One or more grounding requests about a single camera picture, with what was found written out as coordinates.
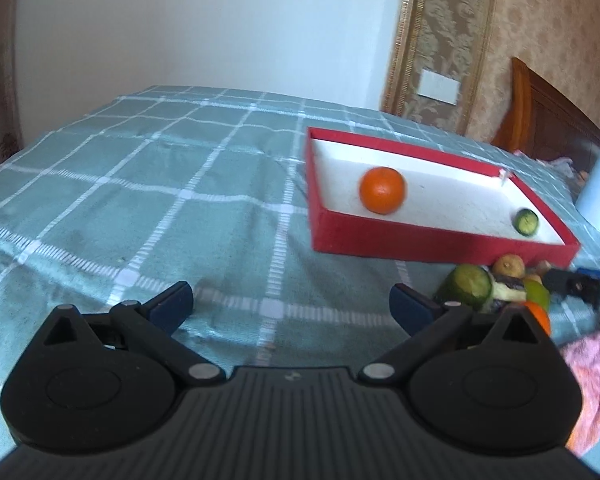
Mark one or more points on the orange mandarin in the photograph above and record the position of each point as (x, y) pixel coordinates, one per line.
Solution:
(382, 191)
(541, 317)

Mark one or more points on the dark sugarcane piece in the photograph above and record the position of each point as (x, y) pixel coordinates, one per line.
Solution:
(506, 291)

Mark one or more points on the red cardboard box tray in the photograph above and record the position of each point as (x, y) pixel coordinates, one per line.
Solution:
(445, 195)

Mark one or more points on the cut green lime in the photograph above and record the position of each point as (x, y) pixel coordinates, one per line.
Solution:
(464, 286)

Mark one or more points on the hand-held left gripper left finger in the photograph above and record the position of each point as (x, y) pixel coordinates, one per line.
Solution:
(174, 304)

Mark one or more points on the green cucumber piece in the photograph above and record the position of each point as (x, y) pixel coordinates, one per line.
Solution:
(526, 222)

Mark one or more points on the pink towel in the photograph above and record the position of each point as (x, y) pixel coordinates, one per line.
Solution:
(596, 385)

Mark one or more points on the white wall switch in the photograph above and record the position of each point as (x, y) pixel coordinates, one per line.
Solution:
(439, 87)

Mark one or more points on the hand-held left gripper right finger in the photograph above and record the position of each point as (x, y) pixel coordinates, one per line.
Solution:
(409, 310)

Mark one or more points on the gold wall moulding frame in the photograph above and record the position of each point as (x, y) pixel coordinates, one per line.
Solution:
(405, 45)

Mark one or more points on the wooden headboard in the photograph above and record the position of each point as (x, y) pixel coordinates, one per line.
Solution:
(550, 120)

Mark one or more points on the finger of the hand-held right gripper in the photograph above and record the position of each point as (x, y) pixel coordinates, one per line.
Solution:
(575, 286)

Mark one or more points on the green tomato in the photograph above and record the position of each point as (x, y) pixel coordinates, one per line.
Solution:
(539, 294)

